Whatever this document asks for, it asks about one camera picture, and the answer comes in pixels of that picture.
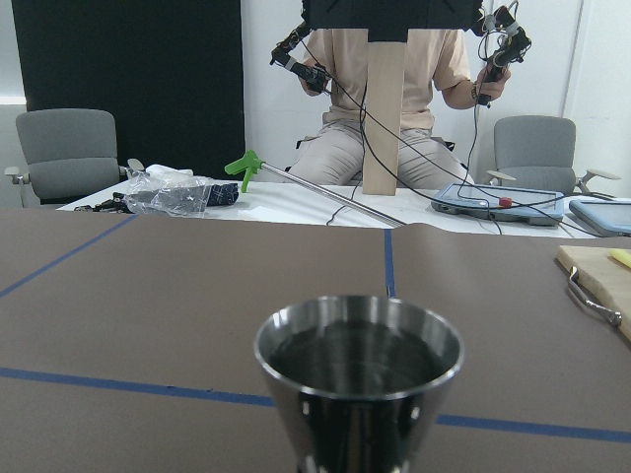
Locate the crumpled plastic bag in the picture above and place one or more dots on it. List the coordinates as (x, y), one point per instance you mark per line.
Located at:
(177, 192)

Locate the wooden plank stand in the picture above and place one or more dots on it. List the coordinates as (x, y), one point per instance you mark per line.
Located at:
(385, 78)

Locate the grey office chair right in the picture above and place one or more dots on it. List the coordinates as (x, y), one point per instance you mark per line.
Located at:
(537, 152)

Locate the seated operator person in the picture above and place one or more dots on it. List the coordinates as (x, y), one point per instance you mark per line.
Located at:
(434, 61)

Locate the grey office chair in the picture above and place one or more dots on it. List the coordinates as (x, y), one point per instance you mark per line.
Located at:
(537, 152)
(70, 153)

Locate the teach pendant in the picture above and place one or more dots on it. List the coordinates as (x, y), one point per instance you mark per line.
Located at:
(501, 203)
(603, 218)

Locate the bamboo cutting board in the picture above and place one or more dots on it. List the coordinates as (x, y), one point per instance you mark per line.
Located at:
(599, 282)

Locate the steel double jigger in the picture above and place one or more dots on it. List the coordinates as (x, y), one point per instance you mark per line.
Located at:
(358, 380)

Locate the yellow plastic knife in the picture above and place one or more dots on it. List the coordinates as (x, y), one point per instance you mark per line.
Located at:
(622, 256)

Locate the green handled reach grabber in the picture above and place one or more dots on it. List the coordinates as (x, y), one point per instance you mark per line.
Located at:
(250, 164)

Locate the grey office chair left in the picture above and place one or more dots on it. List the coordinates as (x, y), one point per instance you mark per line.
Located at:
(70, 153)

